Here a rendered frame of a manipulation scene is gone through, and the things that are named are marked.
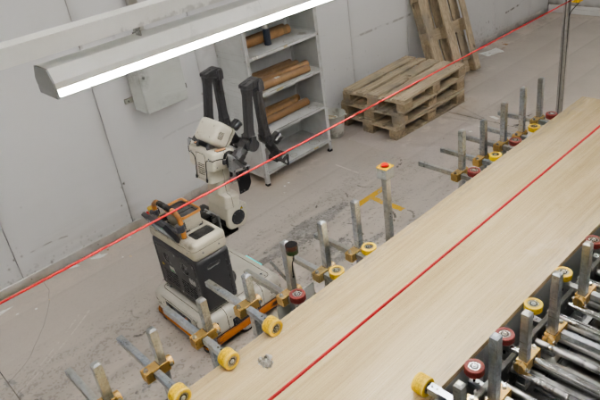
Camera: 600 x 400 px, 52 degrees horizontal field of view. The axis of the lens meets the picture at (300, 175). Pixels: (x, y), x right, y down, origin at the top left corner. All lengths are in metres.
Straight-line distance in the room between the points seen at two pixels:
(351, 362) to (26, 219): 3.25
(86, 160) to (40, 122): 0.49
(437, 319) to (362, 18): 4.74
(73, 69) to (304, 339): 1.60
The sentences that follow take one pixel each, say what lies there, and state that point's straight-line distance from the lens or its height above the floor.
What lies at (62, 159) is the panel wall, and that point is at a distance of 5.16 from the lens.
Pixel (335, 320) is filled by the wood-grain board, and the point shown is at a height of 0.90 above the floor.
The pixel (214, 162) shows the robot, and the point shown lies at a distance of 3.75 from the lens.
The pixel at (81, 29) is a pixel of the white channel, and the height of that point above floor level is 2.45.
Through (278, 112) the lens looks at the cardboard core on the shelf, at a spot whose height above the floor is 0.59.
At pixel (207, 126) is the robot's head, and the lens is 3.82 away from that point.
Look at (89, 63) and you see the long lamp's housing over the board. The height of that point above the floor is 2.36.
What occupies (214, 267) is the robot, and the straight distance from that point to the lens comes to 3.84.
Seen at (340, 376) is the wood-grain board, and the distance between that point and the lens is 2.61.
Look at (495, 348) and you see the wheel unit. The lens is 2.40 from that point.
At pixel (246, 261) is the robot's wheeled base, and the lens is 4.38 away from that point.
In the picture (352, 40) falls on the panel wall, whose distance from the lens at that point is 6.94.
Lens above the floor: 2.79
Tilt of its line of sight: 28 degrees down
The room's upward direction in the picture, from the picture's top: 8 degrees counter-clockwise
